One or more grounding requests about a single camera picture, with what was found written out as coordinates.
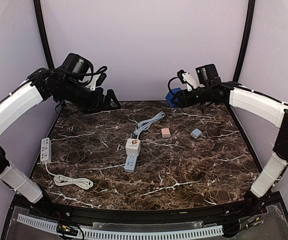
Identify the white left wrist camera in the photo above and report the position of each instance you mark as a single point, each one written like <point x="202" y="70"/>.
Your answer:
<point x="97" y="81"/>

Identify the pink charger plug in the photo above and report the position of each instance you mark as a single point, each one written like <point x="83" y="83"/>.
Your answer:
<point x="165" y="133"/>

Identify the light blue power strip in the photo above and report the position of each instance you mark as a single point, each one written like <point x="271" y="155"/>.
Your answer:
<point x="130" y="162"/>

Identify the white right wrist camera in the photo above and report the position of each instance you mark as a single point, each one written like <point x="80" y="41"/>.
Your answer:
<point x="188" y="80"/>

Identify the left black corner post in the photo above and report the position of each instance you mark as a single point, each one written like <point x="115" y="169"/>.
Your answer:
<point x="43" y="33"/>

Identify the black corner post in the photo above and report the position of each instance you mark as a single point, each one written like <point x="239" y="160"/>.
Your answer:
<point x="43" y="33"/>
<point x="244" y="40"/>

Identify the right black corner post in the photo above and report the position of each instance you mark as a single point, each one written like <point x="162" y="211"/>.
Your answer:
<point x="244" y="40"/>

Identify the white cube socket adapter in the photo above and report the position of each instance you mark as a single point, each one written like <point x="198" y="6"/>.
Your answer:
<point x="133" y="147"/>

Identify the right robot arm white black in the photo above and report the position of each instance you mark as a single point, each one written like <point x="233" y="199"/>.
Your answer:
<point x="209" y="88"/>

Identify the light blue charger plug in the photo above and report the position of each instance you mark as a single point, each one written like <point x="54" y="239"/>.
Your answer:
<point x="196" y="133"/>

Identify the blue cube socket adapter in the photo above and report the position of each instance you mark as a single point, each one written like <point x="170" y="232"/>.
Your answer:
<point x="171" y="99"/>

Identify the white slotted cable duct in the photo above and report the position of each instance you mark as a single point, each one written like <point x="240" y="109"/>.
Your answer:
<point x="94" y="234"/>

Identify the small circuit board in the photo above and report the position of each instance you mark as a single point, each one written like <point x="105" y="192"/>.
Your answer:
<point x="252" y="220"/>
<point x="66" y="230"/>

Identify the small circuit board left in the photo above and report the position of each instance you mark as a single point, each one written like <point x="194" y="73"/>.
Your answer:
<point x="66" y="230"/>

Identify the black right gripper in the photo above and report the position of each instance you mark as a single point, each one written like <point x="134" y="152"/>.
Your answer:
<point x="184" y="100"/>

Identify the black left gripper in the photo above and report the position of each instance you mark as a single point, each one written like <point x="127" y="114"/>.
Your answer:
<point x="100" y="99"/>

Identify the small circuit board right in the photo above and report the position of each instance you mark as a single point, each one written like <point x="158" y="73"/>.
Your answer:
<point x="252" y="220"/>

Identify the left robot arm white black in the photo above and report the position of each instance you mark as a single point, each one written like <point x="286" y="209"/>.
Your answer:
<point x="75" y="81"/>

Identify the black front rail frame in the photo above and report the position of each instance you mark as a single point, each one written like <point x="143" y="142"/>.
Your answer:
<point x="232" y="215"/>

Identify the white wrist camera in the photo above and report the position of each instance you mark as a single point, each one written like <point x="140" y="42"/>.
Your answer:
<point x="188" y="80"/>
<point x="97" y="81"/>

